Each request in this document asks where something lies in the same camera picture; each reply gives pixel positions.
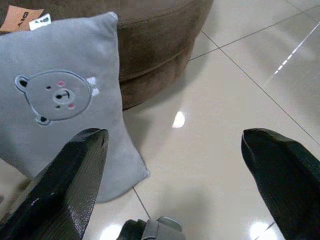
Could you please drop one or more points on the white pillow label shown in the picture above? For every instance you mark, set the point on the white pillow label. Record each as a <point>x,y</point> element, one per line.
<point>40,22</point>

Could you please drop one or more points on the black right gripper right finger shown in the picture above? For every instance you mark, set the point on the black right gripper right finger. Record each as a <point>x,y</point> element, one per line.
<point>287,180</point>

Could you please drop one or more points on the grey bear pillow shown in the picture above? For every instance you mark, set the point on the grey bear pillow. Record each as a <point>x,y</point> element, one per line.
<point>62,100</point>

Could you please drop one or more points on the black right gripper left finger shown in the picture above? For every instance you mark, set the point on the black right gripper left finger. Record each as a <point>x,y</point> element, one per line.
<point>62,190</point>

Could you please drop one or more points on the orange paper tag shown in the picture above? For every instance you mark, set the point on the orange paper tag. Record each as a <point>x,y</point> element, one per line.
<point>18,18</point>

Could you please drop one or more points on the brown fabric sofa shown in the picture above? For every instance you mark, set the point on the brown fabric sofa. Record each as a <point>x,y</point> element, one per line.
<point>155,47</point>

